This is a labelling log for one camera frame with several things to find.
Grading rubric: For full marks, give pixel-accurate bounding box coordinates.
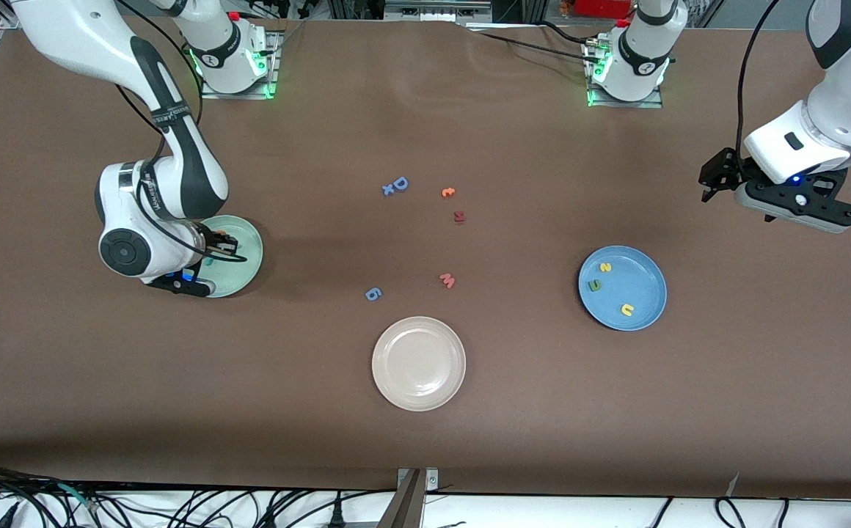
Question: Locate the brown paper table cover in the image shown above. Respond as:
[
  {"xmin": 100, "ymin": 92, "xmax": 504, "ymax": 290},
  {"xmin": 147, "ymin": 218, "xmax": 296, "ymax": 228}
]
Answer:
[{"xmin": 0, "ymin": 13, "xmax": 851, "ymax": 501}]

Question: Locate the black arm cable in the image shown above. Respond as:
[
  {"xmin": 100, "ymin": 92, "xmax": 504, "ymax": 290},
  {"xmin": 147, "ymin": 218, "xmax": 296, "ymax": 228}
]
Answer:
[
  {"xmin": 114, "ymin": 0, "xmax": 249, "ymax": 263},
  {"xmin": 736, "ymin": 0, "xmax": 782, "ymax": 158}
]

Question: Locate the black cable on table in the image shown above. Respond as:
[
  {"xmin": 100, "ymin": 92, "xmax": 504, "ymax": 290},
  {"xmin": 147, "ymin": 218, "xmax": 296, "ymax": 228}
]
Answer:
[{"xmin": 470, "ymin": 21, "xmax": 610, "ymax": 67}]

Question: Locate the beige plate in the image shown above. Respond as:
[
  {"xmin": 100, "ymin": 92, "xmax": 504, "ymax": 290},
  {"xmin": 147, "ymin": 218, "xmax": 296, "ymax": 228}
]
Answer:
[{"xmin": 371, "ymin": 316, "xmax": 467, "ymax": 412}]

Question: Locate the red object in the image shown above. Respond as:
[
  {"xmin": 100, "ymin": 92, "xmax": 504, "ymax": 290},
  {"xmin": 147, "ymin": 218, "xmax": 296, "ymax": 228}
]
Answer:
[{"xmin": 572, "ymin": 0, "xmax": 635, "ymax": 19}]

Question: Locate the metal table bracket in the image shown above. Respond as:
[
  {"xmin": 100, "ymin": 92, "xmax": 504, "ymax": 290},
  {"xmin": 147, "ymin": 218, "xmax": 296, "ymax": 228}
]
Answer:
[{"xmin": 378, "ymin": 468, "xmax": 439, "ymax": 528}]

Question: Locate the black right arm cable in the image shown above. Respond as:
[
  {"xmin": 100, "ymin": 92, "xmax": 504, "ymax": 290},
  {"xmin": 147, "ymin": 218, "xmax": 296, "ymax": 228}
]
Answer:
[{"xmin": 114, "ymin": 0, "xmax": 249, "ymax": 263}]

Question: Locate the grey metal box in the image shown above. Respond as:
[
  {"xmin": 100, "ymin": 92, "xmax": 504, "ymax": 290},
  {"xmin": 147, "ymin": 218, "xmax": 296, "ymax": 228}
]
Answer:
[{"xmin": 384, "ymin": 0, "xmax": 494, "ymax": 23}]

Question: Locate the pale green plate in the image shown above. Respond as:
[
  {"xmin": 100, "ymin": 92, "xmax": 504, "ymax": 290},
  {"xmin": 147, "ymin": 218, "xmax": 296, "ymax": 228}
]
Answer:
[{"xmin": 194, "ymin": 214, "xmax": 264, "ymax": 298}]

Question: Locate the teal cable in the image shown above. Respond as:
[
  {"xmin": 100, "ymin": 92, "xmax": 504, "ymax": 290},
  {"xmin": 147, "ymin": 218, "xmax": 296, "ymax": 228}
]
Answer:
[{"xmin": 55, "ymin": 483, "xmax": 100, "ymax": 513}]

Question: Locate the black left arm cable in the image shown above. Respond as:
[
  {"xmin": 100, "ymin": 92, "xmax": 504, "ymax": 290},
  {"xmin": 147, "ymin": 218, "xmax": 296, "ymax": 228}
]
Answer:
[{"xmin": 736, "ymin": 0, "xmax": 782, "ymax": 158}]

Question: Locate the blue plate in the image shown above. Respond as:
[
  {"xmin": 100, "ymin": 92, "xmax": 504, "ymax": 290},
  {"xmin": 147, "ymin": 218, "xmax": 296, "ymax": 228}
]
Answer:
[{"xmin": 577, "ymin": 245, "xmax": 668, "ymax": 332}]

